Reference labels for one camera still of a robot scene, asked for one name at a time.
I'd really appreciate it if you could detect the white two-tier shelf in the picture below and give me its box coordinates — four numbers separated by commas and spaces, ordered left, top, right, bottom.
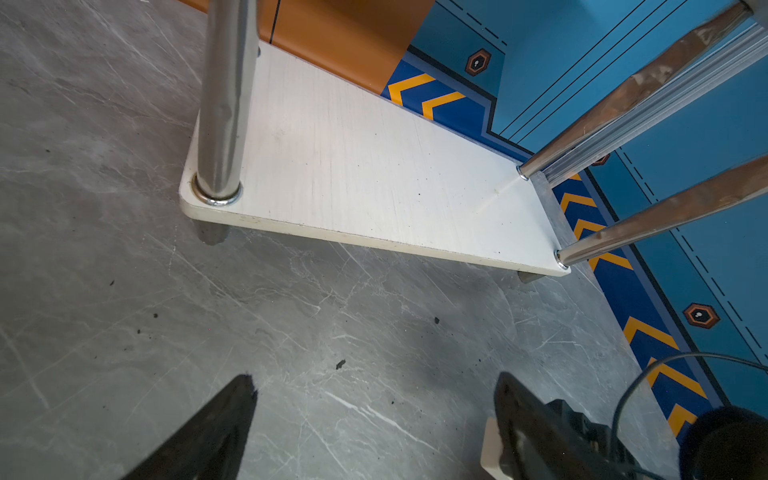
179, 1, 767, 276

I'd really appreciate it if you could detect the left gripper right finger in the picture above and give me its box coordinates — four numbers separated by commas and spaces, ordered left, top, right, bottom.
494, 372, 623, 479

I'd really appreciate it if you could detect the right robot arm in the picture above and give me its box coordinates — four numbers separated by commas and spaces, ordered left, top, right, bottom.
547, 399, 767, 479

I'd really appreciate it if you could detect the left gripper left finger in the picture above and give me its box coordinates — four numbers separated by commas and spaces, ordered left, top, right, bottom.
125, 374, 258, 479

